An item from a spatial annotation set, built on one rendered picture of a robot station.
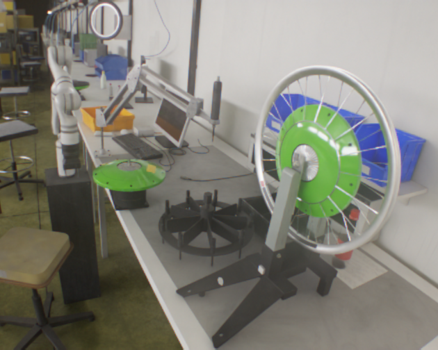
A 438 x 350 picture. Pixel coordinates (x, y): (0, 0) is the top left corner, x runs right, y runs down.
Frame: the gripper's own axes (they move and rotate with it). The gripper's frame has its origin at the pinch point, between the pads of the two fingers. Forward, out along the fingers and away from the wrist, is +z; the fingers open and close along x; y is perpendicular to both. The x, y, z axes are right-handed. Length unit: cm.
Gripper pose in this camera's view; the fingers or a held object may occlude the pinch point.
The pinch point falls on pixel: (72, 178)
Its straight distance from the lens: 161.4
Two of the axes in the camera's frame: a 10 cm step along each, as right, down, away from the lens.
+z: -0.9, 9.1, 4.0
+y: 4.4, 4.0, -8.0
